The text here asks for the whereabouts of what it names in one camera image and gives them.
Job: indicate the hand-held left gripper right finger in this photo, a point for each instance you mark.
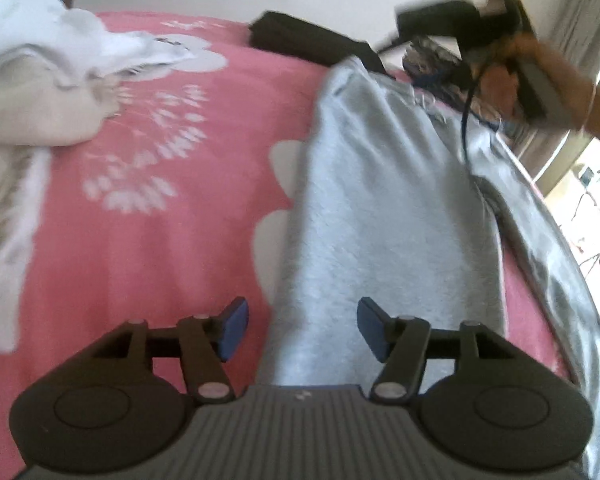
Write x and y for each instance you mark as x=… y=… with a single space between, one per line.
x=370 y=330

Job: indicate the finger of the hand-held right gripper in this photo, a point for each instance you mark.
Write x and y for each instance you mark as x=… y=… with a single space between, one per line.
x=415 y=20

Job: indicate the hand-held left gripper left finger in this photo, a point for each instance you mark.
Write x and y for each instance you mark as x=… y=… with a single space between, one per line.
x=232 y=330

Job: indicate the person's right hand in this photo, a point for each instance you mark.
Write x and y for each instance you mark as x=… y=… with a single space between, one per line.
x=555 y=57

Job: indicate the plaid folded shirt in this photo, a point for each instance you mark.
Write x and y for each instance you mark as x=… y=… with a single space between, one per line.
x=430 y=57

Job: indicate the pink floral blanket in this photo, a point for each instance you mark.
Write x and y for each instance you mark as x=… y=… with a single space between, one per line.
x=155 y=260

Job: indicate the black folded garment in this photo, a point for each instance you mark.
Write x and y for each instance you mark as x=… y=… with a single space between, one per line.
x=305 y=35

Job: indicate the checked white cloth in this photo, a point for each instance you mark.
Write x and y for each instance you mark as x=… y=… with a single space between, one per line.
x=10 y=260

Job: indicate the beige garment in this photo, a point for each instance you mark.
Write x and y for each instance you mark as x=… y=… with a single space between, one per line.
x=30 y=110

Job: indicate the white garment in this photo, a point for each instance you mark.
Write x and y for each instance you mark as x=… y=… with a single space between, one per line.
x=40 y=25

